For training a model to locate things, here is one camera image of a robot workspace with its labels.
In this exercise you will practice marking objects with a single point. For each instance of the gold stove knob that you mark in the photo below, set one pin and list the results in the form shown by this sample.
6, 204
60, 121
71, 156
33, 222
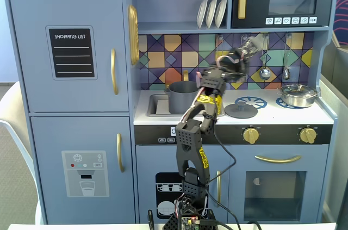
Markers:
250, 135
308, 135

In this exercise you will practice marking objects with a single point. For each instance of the blue toy kitchen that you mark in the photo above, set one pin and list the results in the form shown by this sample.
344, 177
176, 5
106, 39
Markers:
68, 99

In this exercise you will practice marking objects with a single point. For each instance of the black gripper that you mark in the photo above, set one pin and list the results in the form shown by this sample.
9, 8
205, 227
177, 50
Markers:
236, 64

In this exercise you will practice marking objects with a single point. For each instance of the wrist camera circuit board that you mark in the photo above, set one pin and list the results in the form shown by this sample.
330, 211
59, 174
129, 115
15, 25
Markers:
248, 46

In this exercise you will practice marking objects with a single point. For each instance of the gray pot lid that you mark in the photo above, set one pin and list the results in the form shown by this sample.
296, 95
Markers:
240, 111

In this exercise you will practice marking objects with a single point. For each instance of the hanging metal ladle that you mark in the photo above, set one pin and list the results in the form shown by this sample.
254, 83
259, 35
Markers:
264, 73

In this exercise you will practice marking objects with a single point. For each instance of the hanging metal spoon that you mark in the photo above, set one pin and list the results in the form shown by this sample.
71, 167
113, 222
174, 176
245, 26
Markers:
285, 73

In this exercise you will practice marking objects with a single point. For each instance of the white curved chair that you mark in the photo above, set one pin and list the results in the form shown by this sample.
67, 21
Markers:
16, 110

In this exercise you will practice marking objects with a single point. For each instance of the gold toy faucet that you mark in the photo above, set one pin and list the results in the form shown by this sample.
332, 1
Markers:
185, 76

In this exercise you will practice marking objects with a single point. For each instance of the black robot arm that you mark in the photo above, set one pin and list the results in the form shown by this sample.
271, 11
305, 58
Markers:
190, 159

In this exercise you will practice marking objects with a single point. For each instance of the hanging metal spatula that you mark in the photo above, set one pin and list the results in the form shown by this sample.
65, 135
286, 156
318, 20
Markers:
220, 46

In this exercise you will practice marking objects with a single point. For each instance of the gray toy cooking pot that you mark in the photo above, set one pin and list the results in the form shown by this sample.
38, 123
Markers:
179, 99

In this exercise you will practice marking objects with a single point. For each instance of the white toy plate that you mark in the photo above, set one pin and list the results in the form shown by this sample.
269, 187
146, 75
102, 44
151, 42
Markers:
220, 11
202, 13
211, 12

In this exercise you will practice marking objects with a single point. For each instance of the steel pot with lid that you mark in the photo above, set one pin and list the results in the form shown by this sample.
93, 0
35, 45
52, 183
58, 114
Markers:
297, 98

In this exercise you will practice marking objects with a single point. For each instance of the robot controller board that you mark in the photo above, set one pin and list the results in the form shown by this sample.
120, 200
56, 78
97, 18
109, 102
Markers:
189, 222

